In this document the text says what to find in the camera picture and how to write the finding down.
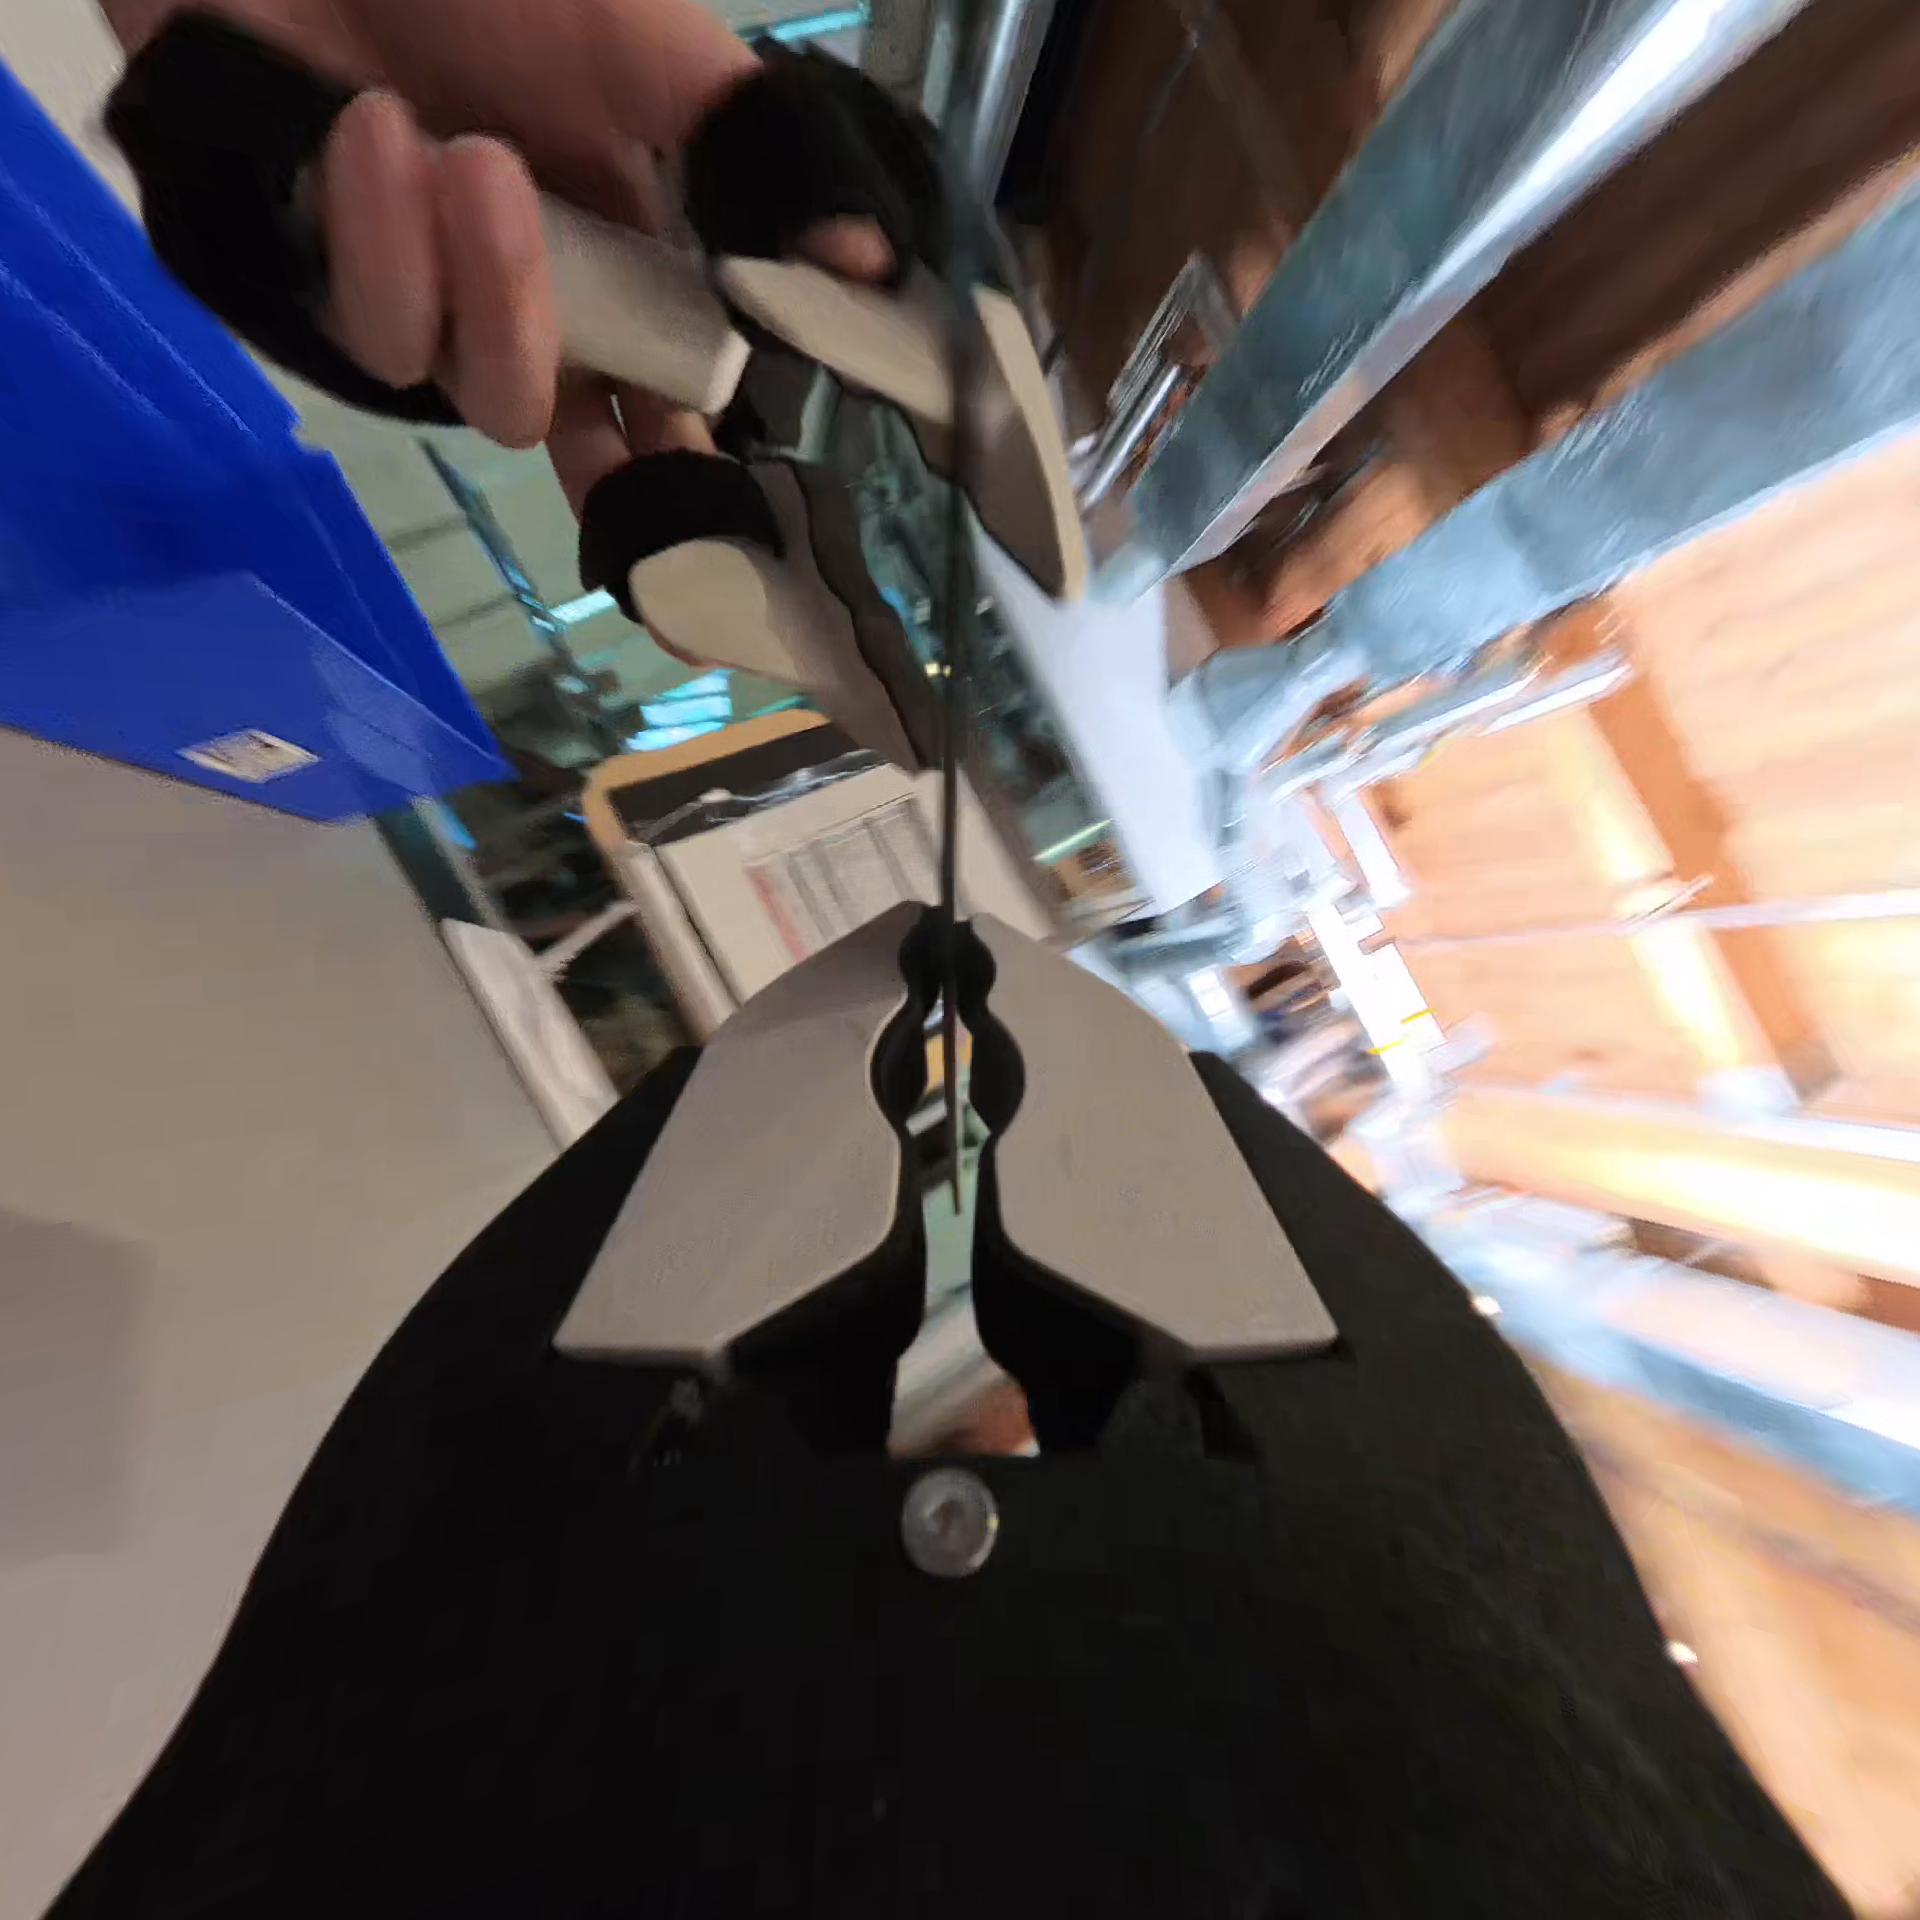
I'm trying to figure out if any person's left hand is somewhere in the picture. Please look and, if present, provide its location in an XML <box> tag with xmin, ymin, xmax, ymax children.
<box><xmin>96</xmin><ymin>0</ymin><xmax>769</xmax><ymax>506</ymax></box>

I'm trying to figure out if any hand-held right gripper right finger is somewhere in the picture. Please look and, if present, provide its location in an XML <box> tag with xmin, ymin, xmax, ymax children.
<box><xmin>968</xmin><ymin>911</ymin><xmax>1343</xmax><ymax>1454</ymax></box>

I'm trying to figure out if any grey desk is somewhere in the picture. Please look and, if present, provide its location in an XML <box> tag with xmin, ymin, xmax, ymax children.
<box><xmin>0</xmin><ymin>726</ymin><xmax>707</xmax><ymax>1920</ymax></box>

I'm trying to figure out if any black zip tie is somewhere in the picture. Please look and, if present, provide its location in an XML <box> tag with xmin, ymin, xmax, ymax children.
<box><xmin>930</xmin><ymin>134</ymin><xmax>982</xmax><ymax>1215</ymax></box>

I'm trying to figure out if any white board stand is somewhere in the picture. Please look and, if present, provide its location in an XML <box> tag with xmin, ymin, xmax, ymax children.
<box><xmin>441</xmin><ymin>900</ymin><xmax>664</xmax><ymax>1149</ymax></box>

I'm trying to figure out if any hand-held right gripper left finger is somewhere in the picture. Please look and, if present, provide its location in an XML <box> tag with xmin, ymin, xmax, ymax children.
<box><xmin>552</xmin><ymin>900</ymin><xmax>939</xmax><ymax>1454</ymax></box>

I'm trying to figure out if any silver air duct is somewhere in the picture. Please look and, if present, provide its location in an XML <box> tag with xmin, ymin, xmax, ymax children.
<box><xmin>1142</xmin><ymin>0</ymin><xmax>1920</xmax><ymax>587</ymax></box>

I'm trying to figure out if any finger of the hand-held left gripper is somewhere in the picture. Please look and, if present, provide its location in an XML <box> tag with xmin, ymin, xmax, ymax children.
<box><xmin>627</xmin><ymin>456</ymin><xmax>935</xmax><ymax>775</ymax></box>
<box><xmin>718</xmin><ymin>258</ymin><xmax>1093</xmax><ymax>605</ymax></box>

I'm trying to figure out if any blue plastic bin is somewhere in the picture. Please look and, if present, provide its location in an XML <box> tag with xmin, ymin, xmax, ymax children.
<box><xmin>0</xmin><ymin>59</ymin><xmax>519</xmax><ymax>824</ymax></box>

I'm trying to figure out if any instruction sheet board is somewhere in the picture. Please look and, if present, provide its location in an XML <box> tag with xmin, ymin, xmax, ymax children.
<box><xmin>584</xmin><ymin>709</ymin><xmax>1113</xmax><ymax>1052</ymax></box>

